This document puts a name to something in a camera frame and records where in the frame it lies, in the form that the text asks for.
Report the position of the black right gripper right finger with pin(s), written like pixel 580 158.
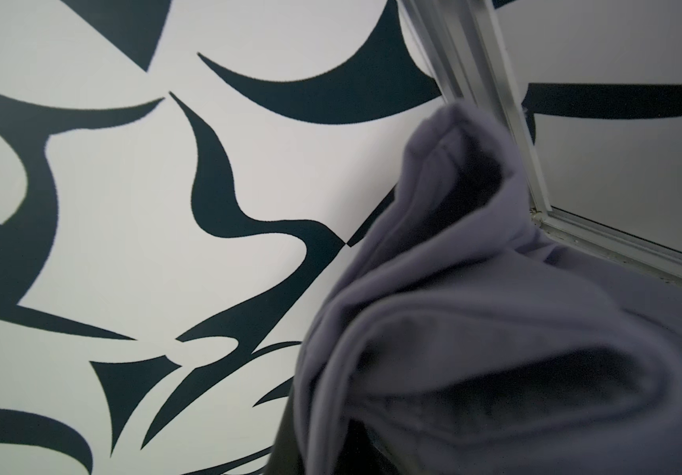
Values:
pixel 360 457

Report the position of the aluminium cage frame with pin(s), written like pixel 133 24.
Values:
pixel 462 42

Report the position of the lilac skirt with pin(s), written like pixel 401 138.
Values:
pixel 462 340

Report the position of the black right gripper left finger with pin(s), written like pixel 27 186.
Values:
pixel 285 457

